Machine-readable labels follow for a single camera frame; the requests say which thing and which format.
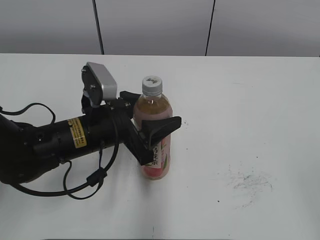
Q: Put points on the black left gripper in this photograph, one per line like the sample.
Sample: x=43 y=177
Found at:
x=139 y=143

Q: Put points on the peach oolong tea bottle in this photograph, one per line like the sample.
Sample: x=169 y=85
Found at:
x=151 y=108

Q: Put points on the grey bottle cap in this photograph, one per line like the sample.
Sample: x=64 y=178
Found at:
x=152 y=86

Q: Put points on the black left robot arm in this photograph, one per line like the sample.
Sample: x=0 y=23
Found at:
x=27 y=152

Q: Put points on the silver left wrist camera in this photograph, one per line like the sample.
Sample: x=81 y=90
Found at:
x=98 y=85

